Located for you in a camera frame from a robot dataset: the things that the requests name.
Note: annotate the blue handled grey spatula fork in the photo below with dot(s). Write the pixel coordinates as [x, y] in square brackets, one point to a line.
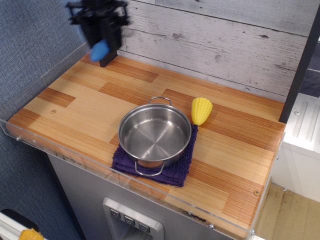
[99, 50]

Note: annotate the black right frame post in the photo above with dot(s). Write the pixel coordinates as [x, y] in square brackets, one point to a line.
[304, 62]

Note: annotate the yellow object bottom left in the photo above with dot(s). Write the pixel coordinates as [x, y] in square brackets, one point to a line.
[30, 234]

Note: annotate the grey cabinet with button panel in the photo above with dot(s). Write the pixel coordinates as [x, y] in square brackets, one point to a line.
[108, 208]

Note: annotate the black frame post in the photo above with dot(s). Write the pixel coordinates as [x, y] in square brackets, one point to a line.
[109, 57]
[304, 62]

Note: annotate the yellow toy corn cob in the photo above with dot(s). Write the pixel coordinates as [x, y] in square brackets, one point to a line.
[200, 110]

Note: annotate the stainless steel pot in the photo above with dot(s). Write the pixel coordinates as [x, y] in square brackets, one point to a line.
[154, 136]

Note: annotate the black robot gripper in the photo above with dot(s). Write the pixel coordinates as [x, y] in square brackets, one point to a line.
[89, 13]

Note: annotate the white appliance at right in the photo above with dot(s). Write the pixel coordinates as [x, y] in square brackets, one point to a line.
[297, 164]

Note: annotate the purple folded cloth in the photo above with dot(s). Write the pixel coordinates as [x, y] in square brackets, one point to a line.
[174, 174]

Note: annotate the black left frame post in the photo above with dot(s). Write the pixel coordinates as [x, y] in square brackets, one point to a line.
[109, 57]

